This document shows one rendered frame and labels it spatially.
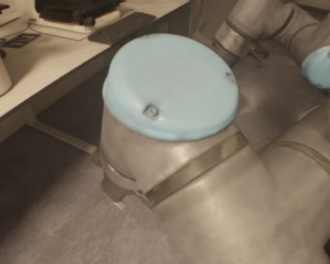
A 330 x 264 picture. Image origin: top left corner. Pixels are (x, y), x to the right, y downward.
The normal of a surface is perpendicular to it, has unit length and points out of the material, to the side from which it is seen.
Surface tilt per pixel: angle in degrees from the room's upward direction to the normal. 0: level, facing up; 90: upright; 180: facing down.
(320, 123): 75
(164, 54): 19
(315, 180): 13
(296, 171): 5
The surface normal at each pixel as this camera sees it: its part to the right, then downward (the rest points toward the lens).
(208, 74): 0.23, -0.50
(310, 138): -0.13, -0.84
